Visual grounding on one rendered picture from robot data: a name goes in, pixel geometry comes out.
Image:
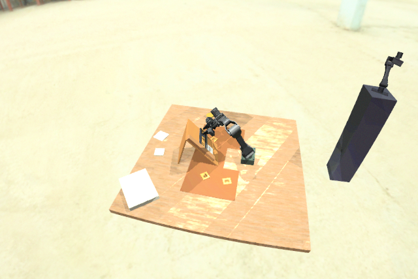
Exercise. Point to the yellow square tile with black character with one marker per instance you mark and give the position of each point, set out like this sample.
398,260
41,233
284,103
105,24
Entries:
204,175
226,181

